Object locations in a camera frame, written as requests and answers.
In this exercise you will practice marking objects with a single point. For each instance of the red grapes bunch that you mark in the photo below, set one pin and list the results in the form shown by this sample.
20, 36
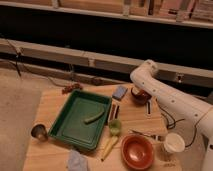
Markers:
72, 87

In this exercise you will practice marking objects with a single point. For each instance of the green cucumber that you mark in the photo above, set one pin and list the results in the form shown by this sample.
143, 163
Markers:
94, 117

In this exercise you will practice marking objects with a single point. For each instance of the green plastic tray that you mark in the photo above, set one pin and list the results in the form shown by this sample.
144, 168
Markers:
69, 126

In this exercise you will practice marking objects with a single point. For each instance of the green apple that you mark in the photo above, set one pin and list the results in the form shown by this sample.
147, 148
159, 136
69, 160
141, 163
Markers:
115, 127

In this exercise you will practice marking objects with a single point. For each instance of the grey crumpled cloth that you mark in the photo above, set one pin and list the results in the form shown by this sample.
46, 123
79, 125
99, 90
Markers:
76, 162

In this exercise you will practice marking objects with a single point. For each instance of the dark red marker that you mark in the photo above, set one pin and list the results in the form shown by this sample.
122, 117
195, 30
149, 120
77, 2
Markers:
112, 112

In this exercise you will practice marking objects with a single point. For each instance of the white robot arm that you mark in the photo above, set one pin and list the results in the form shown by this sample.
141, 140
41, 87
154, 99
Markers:
199, 112

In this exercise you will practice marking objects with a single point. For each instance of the wooden shelf rail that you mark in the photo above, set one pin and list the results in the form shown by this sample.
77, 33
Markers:
175, 73

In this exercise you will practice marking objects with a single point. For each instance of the red-orange bowl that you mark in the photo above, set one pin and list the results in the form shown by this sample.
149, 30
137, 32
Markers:
137, 152

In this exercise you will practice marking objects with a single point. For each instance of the metal cup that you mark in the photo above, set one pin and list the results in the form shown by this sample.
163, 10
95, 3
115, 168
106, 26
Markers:
39, 132

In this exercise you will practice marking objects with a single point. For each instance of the blue sponge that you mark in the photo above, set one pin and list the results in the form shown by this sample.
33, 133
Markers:
119, 93

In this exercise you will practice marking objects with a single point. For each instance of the white cup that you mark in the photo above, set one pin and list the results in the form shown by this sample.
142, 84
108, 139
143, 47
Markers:
174, 143

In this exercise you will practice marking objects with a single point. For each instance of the purple bowl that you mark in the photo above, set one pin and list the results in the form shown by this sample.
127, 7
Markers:
140, 96

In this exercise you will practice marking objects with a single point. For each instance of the black marker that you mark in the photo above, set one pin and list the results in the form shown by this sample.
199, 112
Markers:
117, 111

